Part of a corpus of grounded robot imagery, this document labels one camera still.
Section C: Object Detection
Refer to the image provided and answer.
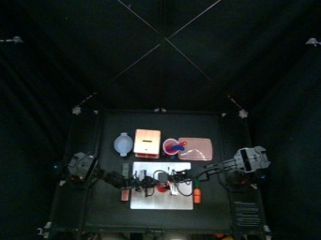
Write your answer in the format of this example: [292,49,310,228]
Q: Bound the wooden drawer box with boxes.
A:
[132,128,162,159]

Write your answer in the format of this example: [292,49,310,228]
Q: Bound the pale blue plastic bowl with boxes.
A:
[113,131,134,158]

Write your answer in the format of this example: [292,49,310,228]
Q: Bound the silver metal tray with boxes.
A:
[130,160,196,211]

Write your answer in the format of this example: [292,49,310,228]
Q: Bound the pink translucent mat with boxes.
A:
[177,137,215,162]

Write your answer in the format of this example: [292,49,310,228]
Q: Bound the red toy utensil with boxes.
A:
[172,141,189,150]

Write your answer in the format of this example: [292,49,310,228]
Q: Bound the toy knife with pink handle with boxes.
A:
[121,162,132,203]

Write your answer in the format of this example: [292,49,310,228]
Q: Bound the thin diagonal brace wire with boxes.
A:
[74,0,224,109]
[116,0,249,111]

